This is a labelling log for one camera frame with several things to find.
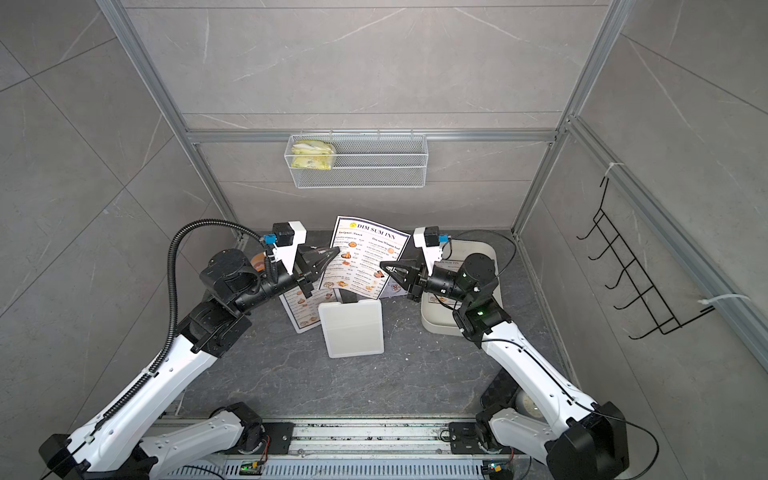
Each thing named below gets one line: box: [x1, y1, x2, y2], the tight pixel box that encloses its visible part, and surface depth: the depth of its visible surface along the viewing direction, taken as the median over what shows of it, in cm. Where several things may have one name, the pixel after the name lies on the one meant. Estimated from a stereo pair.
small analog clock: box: [515, 389, 548, 424], surface depth 77 cm
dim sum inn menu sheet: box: [320, 216, 411, 300], surface depth 60 cm
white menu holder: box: [318, 299, 385, 358], surface depth 81 cm
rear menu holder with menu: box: [278, 286, 342, 333], surface depth 90 cm
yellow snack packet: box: [291, 140, 334, 171], surface depth 89 cm
